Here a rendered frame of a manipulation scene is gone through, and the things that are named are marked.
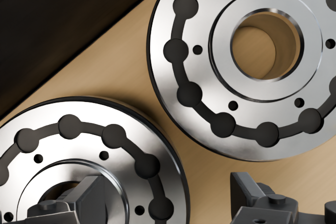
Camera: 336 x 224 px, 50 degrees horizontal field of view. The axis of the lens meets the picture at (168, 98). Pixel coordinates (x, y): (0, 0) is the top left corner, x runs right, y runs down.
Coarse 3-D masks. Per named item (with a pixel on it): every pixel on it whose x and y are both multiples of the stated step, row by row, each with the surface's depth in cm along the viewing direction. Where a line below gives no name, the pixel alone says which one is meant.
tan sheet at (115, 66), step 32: (128, 32) 19; (256, 32) 19; (96, 64) 19; (128, 64) 19; (256, 64) 19; (32, 96) 19; (64, 96) 19; (128, 96) 19; (192, 160) 19; (224, 160) 19; (288, 160) 19; (320, 160) 19; (192, 192) 19; (224, 192) 19; (288, 192) 19; (320, 192) 19
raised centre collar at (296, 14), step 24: (240, 0) 15; (264, 0) 15; (288, 0) 15; (216, 24) 15; (288, 24) 16; (312, 24) 15; (216, 48) 15; (312, 48) 15; (216, 72) 15; (240, 72) 15; (288, 72) 15; (312, 72) 15; (240, 96) 16; (264, 96) 15; (288, 96) 15
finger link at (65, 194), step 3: (69, 189) 15; (72, 189) 15; (63, 192) 14; (66, 192) 14; (69, 192) 14; (60, 195) 14; (63, 195) 14; (66, 195) 14; (57, 198) 13; (60, 198) 13; (63, 198) 13; (24, 219) 11; (3, 222) 11; (6, 222) 11; (9, 222) 11; (12, 222) 11; (15, 222) 11; (18, 222) 11; (21, 222) 11
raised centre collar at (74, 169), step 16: (64, 160) 16; (80, 160) 16; (32, 176) 16; (48, 176) 15; (64, 176) 15; (80, 176) 15; (112, 176) 16; (32, 192) 15; (48, 192) 16; (112, 192) 15; (16, 208) 15; (112, 208) 15; (128, 208) 16
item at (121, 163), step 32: (0, 128) 16; (32, 128) 16; (64, 128) 16; (96, 128) 16; (128, 128) 16; (0, 160) 16; (32, 160) 16; (96, 160) 16; (128, 160) 16; (160, 160) 16; (0, 192) 16; (128, 192) 16; (160, 192) 16
